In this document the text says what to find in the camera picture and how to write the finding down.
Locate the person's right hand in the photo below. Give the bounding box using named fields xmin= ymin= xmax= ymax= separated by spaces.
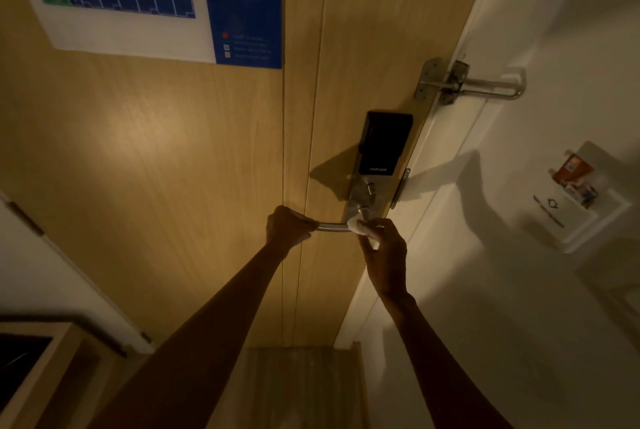
xmin=357 ymin=218 xmax=409 ymax=302

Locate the person's left hand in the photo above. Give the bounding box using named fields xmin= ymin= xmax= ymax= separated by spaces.
xmin=265 ymin=206 xmax=320 ymax=259

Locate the white cleaning wipe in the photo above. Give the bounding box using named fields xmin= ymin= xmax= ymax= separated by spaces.
xmin=346 ymin=217 xmax=385 ymax=242

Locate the silver door lever handle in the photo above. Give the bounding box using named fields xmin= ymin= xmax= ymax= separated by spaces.
xmin=315 ymin=208 xmax=375 ymax=234

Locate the person's left forearm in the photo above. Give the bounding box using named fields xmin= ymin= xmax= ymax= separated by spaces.
xmin=85 ymin=243 xmax=288 ymax=429

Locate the person's right forearm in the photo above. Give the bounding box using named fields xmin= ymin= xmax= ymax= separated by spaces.
xmin=376 ymin=293 xmax=516 ymax=429

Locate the silver lock strike plate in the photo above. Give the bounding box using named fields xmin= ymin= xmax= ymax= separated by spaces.
xmin=390 ymin=169 xmax=412 ymax=210

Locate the black electronic door lock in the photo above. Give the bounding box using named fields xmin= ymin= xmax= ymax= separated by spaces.
xmin=357 ymin=111 xmax=415 ymax=177

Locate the wooden door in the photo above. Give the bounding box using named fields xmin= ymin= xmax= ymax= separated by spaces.
xmin=0 ymin=0 xmax=501 ymax=348

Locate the silver swing bar door guard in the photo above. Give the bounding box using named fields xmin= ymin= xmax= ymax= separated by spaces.
xmin=414 ymin=58 xmax=527 ymax=105

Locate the white key card holder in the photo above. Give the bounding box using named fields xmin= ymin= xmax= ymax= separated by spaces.
xmin=520 ymin=142 xmax=634 ymax=254

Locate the orange key card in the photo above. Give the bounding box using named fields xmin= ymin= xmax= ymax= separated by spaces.
xmin=553 ymin=154 xmax=595 ymax=186

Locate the wooden cabinet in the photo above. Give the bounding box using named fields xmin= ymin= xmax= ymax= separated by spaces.
xmin=0 ymin=321 xmax=121 ymax=429

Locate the white door frame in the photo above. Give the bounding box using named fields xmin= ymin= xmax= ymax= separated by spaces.
xmin=332 ymin=0 xmax=526 ymax=350

